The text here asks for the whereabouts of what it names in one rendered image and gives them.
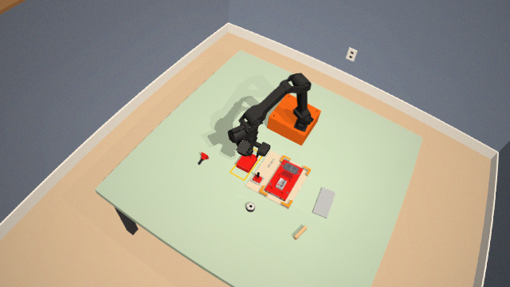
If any red toy car hood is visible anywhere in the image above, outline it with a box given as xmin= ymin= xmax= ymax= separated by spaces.
xmin=236 ymin=154 xmax=258 ymax=173

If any black short cylinder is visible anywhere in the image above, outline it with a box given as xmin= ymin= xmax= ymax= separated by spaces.
xmin=246 ymin=202 xmax=255 ymax=212

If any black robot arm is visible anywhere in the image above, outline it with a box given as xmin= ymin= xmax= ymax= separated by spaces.
xmin=228 ymin=73 xmax=314 ymax=157

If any tan flat bar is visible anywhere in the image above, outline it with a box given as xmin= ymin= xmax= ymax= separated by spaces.
xmin=293 ymin=226 xmax=307 ymax=240

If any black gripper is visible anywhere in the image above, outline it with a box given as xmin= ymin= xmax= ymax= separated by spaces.
xmin=235 ymin=136 xmax=270 ymax=158

